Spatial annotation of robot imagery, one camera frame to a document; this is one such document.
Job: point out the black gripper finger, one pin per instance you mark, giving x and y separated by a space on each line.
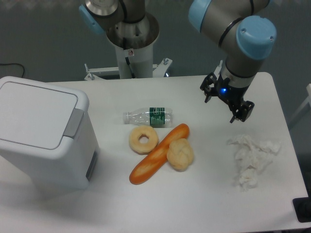
241 111
205 86

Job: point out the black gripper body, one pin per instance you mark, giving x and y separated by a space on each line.
232 96

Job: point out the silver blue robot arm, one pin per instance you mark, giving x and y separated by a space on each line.
233 25

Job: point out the white trash can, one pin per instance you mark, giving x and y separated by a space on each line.
46 131

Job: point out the crumpled white tissue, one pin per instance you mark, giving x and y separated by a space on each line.
252 158

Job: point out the clear plastic bottle green label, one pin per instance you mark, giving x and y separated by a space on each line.
156 117

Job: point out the pale knotted bread roll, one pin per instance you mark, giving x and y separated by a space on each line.
180 154

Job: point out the orange baguette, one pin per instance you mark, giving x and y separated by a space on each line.
145 169

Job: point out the black box at edge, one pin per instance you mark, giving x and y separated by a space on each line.
302 207

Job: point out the white frame at right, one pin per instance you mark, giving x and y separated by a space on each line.
303 109

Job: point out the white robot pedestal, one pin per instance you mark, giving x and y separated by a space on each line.
134 46

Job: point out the pale ring doughnut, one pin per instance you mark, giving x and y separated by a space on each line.
143 131

